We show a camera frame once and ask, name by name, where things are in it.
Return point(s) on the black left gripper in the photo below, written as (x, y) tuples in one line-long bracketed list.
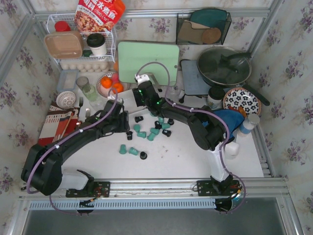
[(125, 121)]

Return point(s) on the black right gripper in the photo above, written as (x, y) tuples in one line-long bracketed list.
[(137, 97)]

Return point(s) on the white rectangular storage basket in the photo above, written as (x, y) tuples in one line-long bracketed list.
[(130, 104)]

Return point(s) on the clear drinking glass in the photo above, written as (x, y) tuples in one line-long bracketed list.
[(173, 92)]

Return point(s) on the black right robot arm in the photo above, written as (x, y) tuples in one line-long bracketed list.
[(221, 179)]

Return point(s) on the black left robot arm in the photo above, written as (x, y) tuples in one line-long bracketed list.
[(42, 169)]

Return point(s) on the white perforated small basket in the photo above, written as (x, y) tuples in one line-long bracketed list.
[(66, 99)]

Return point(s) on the black capsule centre left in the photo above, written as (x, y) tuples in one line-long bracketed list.
[(129, 135)]

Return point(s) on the black capsule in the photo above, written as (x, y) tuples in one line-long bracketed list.
[(166, 132), (143, 155), (129, 135)]

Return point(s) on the orange fruit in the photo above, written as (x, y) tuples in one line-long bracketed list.
[(106, 82), (117, 88)]

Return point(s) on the teal capsule bottom left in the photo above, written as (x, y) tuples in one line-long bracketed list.
[(123, 149)]

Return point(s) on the teal capsule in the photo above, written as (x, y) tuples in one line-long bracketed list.
[(123, 149), (133, 151), (151, 136)]

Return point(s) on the fruit plate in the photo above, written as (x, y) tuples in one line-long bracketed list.
[(104, 91)]

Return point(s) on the green glass cup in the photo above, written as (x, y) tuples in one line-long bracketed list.
[(90, 92)]

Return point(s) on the black fork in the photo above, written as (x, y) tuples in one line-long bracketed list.
[(81, 102)]

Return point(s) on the teal capsule bottom middle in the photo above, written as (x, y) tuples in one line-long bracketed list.
[(133, 151)]

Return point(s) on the green cutting board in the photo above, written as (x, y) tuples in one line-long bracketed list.
[(133, 55)]

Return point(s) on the teal capsule centre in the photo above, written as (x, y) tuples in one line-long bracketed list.
[(151, 136)]

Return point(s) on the black capsule right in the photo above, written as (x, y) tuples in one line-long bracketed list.
[(166, 132)]

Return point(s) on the black capsule bottom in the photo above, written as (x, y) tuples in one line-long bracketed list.
[(143, 155)]

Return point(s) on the grey plastic cup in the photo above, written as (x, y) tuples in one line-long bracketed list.
[(83, 83)]

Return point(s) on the patterned folded cloth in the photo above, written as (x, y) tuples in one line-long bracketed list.
[(58, 124)]

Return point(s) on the white egg tray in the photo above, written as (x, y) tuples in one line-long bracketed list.
[(85, 66)]

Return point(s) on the black lidded printed jar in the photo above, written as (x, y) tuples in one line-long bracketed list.
[(215, 97)]

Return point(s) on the white cup black lid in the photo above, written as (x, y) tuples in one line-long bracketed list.
[(97, 44)]

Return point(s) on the black frying pan with lid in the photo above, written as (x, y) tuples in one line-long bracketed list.
[(228, 68)]

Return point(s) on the black mesh organizer rack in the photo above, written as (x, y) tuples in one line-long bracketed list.
[(208, 26)]

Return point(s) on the blue cloth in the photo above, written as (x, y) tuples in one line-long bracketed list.
[(230, 120)]

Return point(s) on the brown lidded food container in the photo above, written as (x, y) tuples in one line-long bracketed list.
[(64, 45)]

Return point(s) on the red snack bag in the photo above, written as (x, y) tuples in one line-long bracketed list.
[(98, 15)]

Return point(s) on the flower patterned plate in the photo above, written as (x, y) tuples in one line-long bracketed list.
[(240, 97)]

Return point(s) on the white blue bottle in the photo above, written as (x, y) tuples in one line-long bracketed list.
[(248, 124)]

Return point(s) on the red capped jar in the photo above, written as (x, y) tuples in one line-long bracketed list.
[(62, 26)]

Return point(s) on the white wire shelf rack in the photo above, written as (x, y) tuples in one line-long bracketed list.
[(110, 36)]

